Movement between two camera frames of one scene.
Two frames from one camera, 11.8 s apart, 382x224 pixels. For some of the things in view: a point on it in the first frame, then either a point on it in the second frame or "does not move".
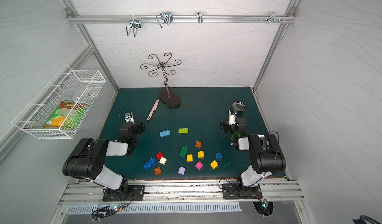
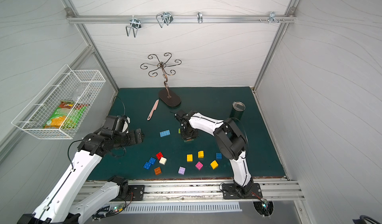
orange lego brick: [157, 170] does not move
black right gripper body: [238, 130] -> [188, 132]
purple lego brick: [181, 170] does not move
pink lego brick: [199, 166] does not move
